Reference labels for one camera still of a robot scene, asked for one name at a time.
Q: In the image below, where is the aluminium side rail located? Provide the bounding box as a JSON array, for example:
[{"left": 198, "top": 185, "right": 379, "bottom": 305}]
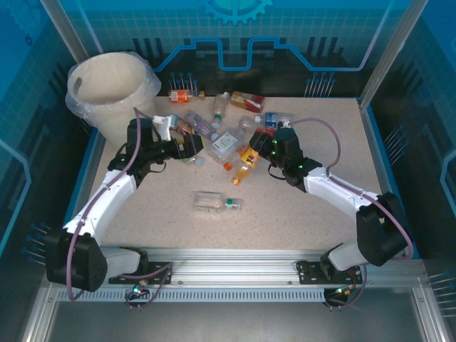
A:
[
  {"left": 357, "top": 96, "right": 410, "bottom": 214},
  {"left": 53, "top": 126, "right": 108, "bottom": 259}
]

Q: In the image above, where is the clear bottle orange cap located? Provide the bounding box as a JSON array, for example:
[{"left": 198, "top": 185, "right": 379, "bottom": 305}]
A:
[{"left": 208, "top": 151, "right": 240, "bottom": 171}]

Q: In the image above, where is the grey steel front panel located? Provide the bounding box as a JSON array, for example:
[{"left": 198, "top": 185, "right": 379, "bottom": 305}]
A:
[{"left": 21, "top": 301, "right": 440, "bottom": 342}]

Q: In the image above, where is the small lit cable connector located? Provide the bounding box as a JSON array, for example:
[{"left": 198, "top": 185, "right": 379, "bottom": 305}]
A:
[
  {"left": 333, "top": 283, "right": 358, "bottom": 297},
  {"left": 124, "top": 279, "right": 150, "bottom": 299}
]

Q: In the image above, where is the orange drink bottle black label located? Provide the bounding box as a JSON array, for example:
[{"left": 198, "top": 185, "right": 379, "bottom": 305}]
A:
[{"left": 231, "top": 145, "right": 261, "bottom": 187}]

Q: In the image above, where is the clear plastic bin liner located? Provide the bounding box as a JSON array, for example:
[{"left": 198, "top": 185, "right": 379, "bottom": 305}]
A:
[{"left": 65, "top": 49, "right": 163, "bottom": 126}]

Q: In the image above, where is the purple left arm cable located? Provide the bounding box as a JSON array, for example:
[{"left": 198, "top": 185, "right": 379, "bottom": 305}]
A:
[{"left": 66, "top": 106, "right": 175, "bottom": 311}]

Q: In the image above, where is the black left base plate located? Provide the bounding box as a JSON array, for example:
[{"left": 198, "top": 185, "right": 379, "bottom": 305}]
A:
[{"left": 108, "top": 261, "right": 175, "bottom": 286}]

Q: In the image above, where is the square clear bottle white label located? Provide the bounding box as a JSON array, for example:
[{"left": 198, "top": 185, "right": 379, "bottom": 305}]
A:
[{"left": 206, "top": 129, "right": 247, "bottom": 162}]

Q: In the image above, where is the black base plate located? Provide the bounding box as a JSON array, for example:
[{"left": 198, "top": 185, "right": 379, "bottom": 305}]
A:
[
  {"left": 108, "top": 261, "right": 175, "bottom": 286},
  {"left": 296, "top": 259, "right": 368, "bottom": 286}
]

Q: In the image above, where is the aluminium frame post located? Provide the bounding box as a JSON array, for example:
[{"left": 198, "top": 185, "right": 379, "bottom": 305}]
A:
[
  {"left": 357, "top": 0, "right": 429, "bottom": 108},
  {"left": 38, "top": 0, "right": 105, "bottom": 66}
]

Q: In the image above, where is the beige round bin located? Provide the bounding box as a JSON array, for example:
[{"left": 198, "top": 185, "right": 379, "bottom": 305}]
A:
[{"left": 67, "top": 51, "right": 158, "bottom": 149}]

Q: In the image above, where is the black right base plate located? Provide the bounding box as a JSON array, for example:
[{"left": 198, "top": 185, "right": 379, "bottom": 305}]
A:
[{"left": 296, "top": 259, "right": 368, "bottom": 286}]

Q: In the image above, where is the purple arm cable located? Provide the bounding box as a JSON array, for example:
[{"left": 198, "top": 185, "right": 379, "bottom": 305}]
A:
[
  {"left": 288, "top": 117, "right": 414, "bottom": 311},
  {"left": 66, "top": 106, "right": 175, "bottom": 311}
]

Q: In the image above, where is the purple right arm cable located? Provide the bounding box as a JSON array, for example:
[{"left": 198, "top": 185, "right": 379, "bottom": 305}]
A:
[{"left": 288, "top": 117, "right": 414, "bottom": 311}]

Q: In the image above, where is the aluminium front rail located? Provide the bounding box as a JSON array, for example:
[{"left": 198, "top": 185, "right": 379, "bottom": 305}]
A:
[{"left": 46, "top": 247, "right": 428, "bottom": 289}]

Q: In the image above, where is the clear bottle green cap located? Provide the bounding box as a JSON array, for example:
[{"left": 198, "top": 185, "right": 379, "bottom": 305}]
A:
[{"left": 193, "top": 190, "right": 245, "bottom": 214}]

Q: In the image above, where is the clear bottle blue label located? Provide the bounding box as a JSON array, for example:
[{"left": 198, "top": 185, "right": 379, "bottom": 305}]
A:
[{"left": 254, "top": 111, "right": 295, "bottom": 130}]

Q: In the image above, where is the clear bottle green label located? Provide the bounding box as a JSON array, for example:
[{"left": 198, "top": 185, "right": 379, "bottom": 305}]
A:
[{"left": 212, "top": 91, "right": 231, "bottom": 129}]

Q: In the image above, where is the clear bottle white cap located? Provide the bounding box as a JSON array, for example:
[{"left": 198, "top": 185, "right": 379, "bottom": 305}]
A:
[{"left": 180, "top": 155, "right": 208, "bottom": 168}]

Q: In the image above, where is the slotted white cable duct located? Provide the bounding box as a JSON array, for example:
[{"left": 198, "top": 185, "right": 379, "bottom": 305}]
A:
[{"left": 56, "top": 287, "right": 329, "bottom": 303}]

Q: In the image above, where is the clear bottle pink label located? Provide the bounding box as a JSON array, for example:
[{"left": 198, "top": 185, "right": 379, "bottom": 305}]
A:
[{"left": 185, "top": 110, "right": 220, "bottom": 140}]

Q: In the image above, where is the red yellow drink carton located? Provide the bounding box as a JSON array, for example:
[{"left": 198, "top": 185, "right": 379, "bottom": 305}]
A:
[{"left": 229, "top": 90, "right": 266, "bottom": 113}]

